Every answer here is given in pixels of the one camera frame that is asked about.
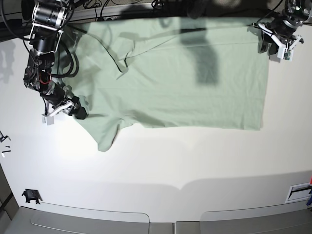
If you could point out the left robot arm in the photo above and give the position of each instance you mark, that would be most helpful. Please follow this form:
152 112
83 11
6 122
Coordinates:
278 31

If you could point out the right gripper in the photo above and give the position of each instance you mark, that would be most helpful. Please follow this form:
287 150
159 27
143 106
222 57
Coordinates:
63 100

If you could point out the light green T-shirt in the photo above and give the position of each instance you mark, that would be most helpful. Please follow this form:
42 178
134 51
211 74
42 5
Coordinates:
169 72

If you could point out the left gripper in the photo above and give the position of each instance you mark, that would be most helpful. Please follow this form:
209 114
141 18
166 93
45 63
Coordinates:
268 37

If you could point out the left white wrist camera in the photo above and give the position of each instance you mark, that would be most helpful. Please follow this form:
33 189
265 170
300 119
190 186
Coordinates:
285 53

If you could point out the small black and white parts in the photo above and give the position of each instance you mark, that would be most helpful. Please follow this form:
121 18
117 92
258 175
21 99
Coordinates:
7 149

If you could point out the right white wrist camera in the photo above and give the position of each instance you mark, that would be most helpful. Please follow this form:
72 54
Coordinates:
47 119

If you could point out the black clamp on table edge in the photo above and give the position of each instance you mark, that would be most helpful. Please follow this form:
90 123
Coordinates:
31 195

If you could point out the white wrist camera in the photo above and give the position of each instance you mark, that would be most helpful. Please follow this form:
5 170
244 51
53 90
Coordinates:
47 119
285 53

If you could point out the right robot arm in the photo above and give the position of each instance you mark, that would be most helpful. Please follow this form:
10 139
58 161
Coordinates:
48 19

